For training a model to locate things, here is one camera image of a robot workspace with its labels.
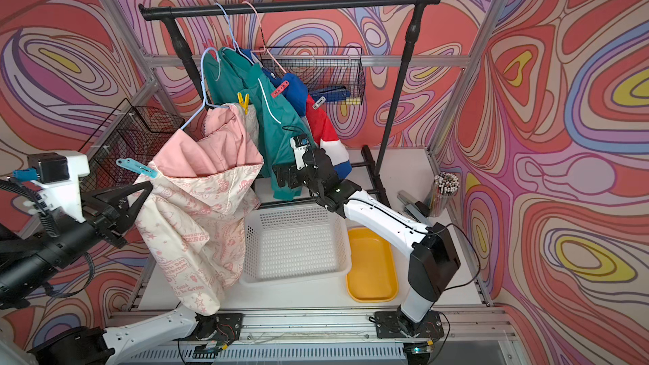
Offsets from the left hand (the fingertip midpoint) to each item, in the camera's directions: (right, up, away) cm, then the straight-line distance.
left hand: (153, 182), depth 41 cm
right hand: (+16, +3, +36) cm, 40 cm away
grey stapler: (+63, -12, +53) cm, 83 cm away
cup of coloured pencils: (+70, -3, +44) cm, 82 cm away
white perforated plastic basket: (+16, -25, +50) cm, 58 cm away
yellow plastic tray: (+44, -31, +39) cm, 66 cm away
